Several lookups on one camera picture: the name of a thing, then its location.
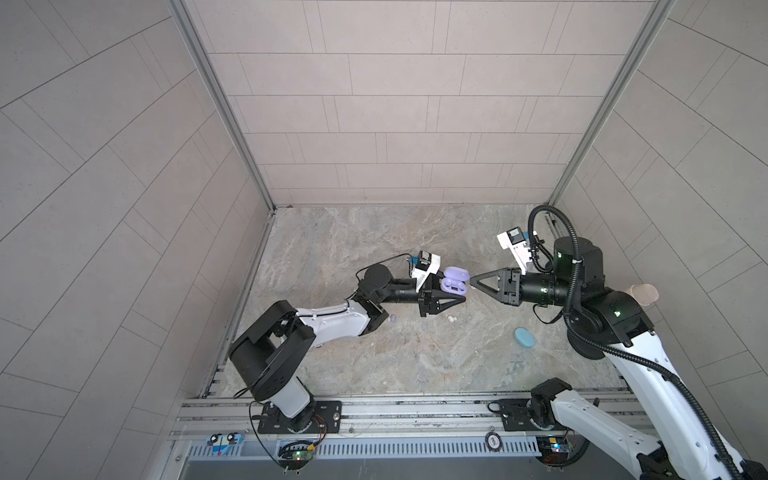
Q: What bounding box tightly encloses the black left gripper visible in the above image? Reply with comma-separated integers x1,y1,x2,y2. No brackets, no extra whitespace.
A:
373,275,458,324

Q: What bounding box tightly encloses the purple earbud charging case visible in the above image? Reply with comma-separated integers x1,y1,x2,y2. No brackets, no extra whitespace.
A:
440,266,470,296

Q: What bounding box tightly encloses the light blue earbud charging case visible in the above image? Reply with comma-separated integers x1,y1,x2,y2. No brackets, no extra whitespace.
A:
514,327,536,349

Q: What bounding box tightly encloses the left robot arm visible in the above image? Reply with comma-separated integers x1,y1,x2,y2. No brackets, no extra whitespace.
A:
228,258,469,424

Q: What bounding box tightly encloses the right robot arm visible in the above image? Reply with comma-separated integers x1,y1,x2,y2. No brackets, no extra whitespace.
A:
470,237,767,479

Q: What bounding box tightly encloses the black round stand base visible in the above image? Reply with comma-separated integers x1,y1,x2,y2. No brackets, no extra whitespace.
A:
567,329,605,360

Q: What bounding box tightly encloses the right green circuit board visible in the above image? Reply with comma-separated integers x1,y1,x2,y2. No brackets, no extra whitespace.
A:
536,436,572,465

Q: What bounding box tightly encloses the green circuit board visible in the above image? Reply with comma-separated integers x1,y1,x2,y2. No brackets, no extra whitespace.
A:
536,436,572,465
277,440,318,471

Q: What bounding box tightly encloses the left green circuit board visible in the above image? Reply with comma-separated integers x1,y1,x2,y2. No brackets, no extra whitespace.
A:
277,440,318,471

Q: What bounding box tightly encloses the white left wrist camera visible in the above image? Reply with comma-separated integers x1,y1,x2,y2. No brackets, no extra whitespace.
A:
409,250,441,292

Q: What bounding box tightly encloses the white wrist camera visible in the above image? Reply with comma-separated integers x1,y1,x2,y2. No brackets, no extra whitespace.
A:
497,227,532,275
409,250,441,292

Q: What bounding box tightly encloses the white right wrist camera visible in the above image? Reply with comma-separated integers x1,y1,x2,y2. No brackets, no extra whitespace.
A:
497,227,532,275

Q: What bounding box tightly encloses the black corrugated cable conduit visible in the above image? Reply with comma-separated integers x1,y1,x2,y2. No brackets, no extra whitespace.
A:
527,204,745,480

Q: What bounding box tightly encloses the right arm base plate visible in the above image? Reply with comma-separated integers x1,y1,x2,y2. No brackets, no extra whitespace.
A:
487,398,566,432

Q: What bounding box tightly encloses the beige wooden handle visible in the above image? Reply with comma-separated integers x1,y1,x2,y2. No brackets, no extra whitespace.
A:
625,283,659,307

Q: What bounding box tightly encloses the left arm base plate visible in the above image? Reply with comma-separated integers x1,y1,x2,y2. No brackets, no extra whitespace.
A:
253,400,343,435

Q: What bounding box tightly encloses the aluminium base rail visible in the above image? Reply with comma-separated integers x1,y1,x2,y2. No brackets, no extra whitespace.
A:
167,392,655,442

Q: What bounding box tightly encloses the aluminium corner frame post right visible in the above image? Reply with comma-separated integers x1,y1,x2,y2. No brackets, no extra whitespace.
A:
547,0,676,206

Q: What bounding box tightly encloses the aluminium corner frame post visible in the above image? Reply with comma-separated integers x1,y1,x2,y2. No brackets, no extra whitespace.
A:
547,0,676,206
168,0,277,216

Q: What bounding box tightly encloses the aluminium corner frame post left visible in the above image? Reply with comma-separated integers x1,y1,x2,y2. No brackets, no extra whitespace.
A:
168,0,277,216

